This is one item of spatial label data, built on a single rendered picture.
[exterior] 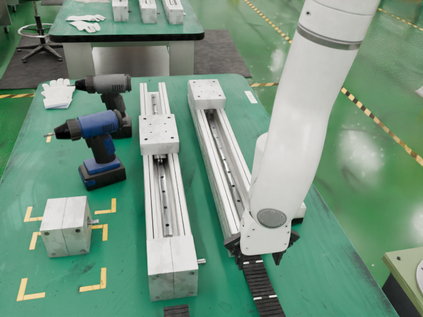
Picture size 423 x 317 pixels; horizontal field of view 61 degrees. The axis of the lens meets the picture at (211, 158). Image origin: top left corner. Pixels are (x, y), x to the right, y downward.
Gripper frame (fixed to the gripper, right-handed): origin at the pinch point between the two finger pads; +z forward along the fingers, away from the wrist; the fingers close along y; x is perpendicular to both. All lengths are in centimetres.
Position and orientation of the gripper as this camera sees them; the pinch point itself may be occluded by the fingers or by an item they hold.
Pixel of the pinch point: (258, 259)
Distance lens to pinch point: 83.7
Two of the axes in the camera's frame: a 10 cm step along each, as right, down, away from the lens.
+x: -1.8, -6.0, 7.8
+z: -0.5, 8.0, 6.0
